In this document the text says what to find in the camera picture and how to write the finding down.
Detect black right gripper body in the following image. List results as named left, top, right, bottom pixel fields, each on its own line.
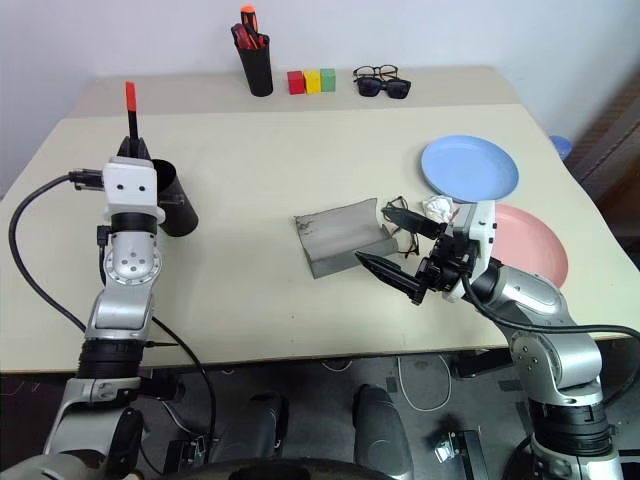
left=414, top=223, right=481, bottom=297

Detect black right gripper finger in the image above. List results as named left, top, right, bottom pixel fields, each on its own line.
left=383, top=205, right=449, bottom=241
left=354, top=251, right=427, bottom=306

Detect black marker with orange cap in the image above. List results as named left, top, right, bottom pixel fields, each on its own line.
left=124, top=80, right=142, bottom=152

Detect black cylindrical marker cup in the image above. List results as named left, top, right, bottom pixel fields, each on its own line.
left=150, top=158, right=200, bottom=239

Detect open grey glasses case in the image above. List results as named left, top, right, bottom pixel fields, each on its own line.
left=292, top=197, right=400, bottom=280

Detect black tool holder cup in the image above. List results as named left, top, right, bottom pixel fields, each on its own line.
left=236, top=41, right=275, bottom=98

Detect crumpled white cloth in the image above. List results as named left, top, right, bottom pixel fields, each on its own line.
left=419, top=195, right=459, bottom=222

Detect light blue plate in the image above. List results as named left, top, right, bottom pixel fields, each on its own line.
left=420, top=134, right=521, bottom=204

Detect pink plate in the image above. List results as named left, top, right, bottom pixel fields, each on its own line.
left=491, top=202, right=570, bottom=292

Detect black sunglasses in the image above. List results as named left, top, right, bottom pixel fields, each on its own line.
left=355, top=75, right=413, bottom=100

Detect dark rounded shape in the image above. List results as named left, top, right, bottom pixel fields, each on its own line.
left=351, top=383, right=410, bottom=480
left=208, top=391, right=291, bottom=467

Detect blue round object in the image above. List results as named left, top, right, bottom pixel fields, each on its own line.
left=549, top=134, right=573, bottom=162

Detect black floor device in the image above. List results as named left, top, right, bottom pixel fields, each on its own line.
left=431, top=428, right=490, bottom=480
left=163, top=433, right=212, bottom=477

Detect silver robot torso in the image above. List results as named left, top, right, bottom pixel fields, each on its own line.
left=0, top=407, right=146, bottom=480

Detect thin brown frame glasses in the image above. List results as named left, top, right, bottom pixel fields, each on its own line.
left=381, top=195, right=422, bottom=260

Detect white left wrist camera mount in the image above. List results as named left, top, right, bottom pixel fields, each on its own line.
left=101, top=156, right=167, bottom=224

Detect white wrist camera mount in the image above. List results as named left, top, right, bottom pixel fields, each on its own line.
left=441, top=201, right=499, bottom=304
left=101, top=156, right=167, bottom=224

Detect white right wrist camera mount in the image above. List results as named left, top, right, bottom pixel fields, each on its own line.
left=441, top=201, right=499, bottom=304

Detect black table frame bracket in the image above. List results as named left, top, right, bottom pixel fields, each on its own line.
left=448, top=348, right=515, bottom=380

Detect white floor cable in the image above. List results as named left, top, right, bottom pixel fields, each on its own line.
left=319, top=353, right=454, bottom=412

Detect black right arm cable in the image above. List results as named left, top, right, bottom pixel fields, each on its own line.
left=459, top=272, right=640, bottom=409

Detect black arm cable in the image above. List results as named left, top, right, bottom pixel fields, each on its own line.
left=459, top=272, right=640, bottom=409
left=9, top=168, right=218, bottom=452

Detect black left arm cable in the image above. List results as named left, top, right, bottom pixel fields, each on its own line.
left=9, top=168, right=218, bottom=452

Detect thin black frame glasses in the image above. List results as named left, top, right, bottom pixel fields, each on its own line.
left=351, top=63, right=400, bottom=84

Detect orange black handled screwdriver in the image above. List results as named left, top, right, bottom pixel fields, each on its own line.
left=240, top=4, right=260, bottom=37

